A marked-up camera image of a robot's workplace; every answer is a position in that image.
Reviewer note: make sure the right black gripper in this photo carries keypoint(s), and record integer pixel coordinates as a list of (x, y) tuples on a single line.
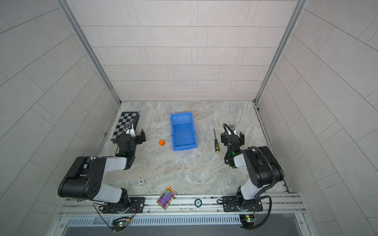
[(225, 139)]

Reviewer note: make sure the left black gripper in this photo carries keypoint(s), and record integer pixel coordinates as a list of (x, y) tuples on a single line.
[(139, 138)]

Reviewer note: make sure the yellow black screwdriver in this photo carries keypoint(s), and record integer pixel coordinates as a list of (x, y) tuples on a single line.
[(217, 148)]

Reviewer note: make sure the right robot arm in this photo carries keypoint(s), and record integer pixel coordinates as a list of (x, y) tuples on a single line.
[(263, 168)]

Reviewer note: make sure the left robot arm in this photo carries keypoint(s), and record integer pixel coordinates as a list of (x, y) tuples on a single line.
[(84, 178)]

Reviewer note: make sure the blue plastic bin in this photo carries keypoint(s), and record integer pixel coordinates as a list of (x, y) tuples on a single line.
[(183, 133)]

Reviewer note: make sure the black white checkerboard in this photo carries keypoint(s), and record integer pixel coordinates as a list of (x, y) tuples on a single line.
[(124, 123)]

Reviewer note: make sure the small orange cube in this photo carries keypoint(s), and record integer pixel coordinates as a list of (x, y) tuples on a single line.
[(161, 142)]

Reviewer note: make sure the small white round gear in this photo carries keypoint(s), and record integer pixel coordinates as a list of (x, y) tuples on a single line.
[(141, 181)]

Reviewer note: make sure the colourful card box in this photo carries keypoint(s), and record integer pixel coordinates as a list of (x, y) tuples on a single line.
[(166, 198)]

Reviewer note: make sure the right circuit board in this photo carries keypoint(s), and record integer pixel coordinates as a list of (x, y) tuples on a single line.
[(247, 221)]

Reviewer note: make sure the circuit board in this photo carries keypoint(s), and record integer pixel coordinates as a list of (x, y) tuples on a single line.
[(120, 224), (247, 221)]

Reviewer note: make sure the white ventilation grille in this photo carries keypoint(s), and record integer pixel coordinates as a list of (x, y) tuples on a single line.
[(158, 220)]

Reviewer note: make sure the left circuit board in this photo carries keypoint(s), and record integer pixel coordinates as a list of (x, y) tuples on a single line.
[(120, 224)]

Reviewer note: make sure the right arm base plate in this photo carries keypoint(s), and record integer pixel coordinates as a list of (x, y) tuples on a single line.
[(238, 204)]

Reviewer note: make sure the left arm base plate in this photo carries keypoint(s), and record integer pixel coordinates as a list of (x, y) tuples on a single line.
[(131, 205)]

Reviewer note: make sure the aluminium front rail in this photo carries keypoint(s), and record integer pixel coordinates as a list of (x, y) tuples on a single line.
[(279, 202)]

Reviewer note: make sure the left aluminium corner post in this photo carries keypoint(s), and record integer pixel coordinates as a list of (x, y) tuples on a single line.
[(87, 47)]

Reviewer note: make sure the aluminium corner post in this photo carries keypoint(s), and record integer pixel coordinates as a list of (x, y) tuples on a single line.
[(285, 39), (87, 47)]

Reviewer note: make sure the right aluminium corner post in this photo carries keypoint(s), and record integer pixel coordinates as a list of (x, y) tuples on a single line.
[(285, 39)]

